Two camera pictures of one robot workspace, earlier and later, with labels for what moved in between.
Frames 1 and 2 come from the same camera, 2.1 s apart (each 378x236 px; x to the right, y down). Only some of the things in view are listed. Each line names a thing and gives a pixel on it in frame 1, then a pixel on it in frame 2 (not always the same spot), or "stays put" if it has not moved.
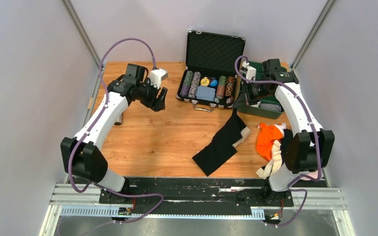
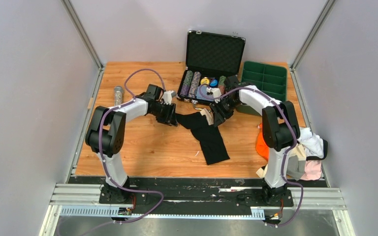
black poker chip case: (212, 63) stays put
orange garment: (266, 135) stays put
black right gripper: (242, 100) → (219, 115)
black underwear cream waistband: (221, 146) → (201, 124)
